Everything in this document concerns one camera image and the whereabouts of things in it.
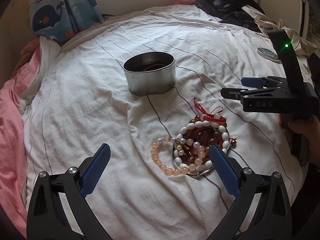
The blue whale print curtain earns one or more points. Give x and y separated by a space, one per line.
50 17

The white striped bed sheet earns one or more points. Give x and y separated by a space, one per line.
87 92

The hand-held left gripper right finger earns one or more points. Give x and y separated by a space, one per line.
225 170

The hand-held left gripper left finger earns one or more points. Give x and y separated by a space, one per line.
96 170

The orange cloth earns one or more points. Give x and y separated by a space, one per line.
28 47

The cream cloth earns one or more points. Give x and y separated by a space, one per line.
265 21

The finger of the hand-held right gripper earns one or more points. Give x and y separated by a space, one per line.
251 81
232 93

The person's right hand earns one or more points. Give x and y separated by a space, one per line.
312 140

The pink blanket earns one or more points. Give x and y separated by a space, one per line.
10 117

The round metal tin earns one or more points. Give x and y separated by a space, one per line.
150 82

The dark clothing pile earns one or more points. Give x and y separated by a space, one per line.
225 5

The silver bangle with clasp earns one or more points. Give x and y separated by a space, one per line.
200 174

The round teal tin lid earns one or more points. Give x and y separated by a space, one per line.
268 53

